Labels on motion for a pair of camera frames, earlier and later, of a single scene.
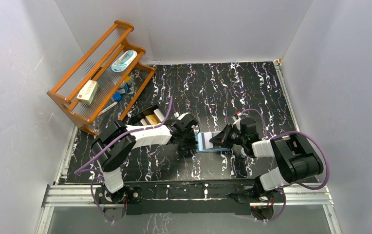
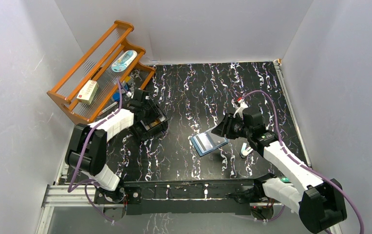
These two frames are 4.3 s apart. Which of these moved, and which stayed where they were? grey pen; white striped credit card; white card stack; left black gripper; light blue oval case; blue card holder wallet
Moved: blue card holder wallet; left black gripper
Stayed: light blue oval case; white card stack; white striped credit card; grey pen
